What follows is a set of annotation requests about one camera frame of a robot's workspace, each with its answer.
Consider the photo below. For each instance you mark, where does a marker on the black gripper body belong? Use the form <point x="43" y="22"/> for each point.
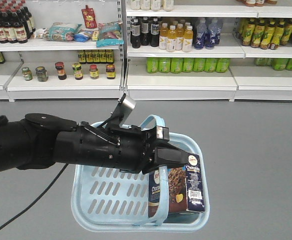
<point x="131" y="150"/>

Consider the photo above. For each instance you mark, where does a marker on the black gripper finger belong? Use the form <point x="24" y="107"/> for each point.
<point x="170" y="156"/>

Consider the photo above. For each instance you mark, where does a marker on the dark blue Danisa cookie box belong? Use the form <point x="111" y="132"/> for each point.
<point x="185" y="188"/>

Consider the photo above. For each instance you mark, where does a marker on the light blue plastic basket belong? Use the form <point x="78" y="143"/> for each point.
<point x="107" y="200"/>

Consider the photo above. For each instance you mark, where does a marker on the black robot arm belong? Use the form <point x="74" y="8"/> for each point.
<point x="40" y="140"/>

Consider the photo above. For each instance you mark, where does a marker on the white store shelving unit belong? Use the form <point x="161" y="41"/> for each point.
<point x="41" y="69"/>

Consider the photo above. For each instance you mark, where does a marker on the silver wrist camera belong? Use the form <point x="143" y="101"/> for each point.
<point x="126" y="106"/>

